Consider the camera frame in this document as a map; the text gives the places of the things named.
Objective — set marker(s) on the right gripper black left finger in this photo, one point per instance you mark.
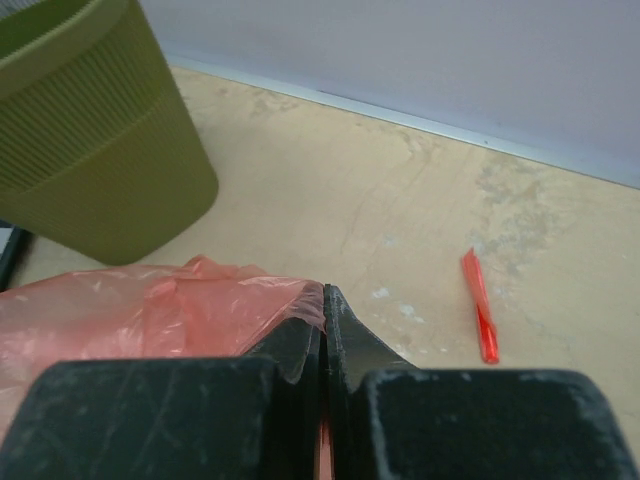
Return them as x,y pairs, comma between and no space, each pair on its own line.
254,416

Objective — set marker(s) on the red plastic trash bag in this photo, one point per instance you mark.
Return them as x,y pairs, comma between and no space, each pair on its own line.
199,310

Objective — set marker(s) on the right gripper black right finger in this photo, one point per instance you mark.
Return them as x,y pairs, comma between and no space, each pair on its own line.
392,420

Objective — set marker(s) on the small red plastic bag piece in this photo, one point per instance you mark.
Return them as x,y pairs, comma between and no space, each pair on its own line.
486,330

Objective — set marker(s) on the black white chessboard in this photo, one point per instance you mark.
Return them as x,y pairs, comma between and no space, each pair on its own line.
13,243

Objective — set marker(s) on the olive green mesh trash bin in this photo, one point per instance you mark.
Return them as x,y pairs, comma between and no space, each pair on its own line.
98,150

